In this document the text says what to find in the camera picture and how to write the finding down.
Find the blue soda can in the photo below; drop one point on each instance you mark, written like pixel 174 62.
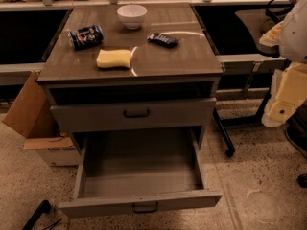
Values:
pixel 86 37

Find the white ceramic bowl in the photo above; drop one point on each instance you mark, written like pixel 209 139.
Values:
pixel 132 16

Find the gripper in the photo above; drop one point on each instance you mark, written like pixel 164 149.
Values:
pixel 295 35

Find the brown cardboard box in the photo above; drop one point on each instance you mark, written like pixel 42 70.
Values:
pixel 31 117

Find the black rolling side table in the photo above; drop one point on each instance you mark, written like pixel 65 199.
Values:
pixel 249 71

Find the grey drawer cabinet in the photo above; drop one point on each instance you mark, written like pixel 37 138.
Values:
pixel 189 70

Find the yellow sponge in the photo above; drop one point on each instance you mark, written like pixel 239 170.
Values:
pixel 113 58

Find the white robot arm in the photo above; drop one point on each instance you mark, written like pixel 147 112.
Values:
pixel 290 34

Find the closed upper grey drawer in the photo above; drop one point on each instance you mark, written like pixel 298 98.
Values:
pixel 138 115

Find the black bag on table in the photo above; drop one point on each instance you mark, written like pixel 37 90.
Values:
pixel 276 10

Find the dark blue snack packet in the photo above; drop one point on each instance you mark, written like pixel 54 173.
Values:
pixel 162 40

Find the open middle grey drawer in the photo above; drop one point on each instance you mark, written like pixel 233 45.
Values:
pixel 139 172

